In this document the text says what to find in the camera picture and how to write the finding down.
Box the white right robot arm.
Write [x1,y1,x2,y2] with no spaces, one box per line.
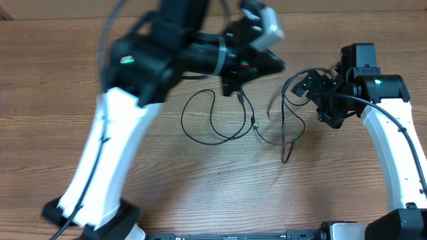
[288,43,426,240]

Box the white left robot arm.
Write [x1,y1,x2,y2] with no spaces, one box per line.
[42,1,285,239]

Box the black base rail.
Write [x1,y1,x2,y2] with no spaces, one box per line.
[145,229,328,240]

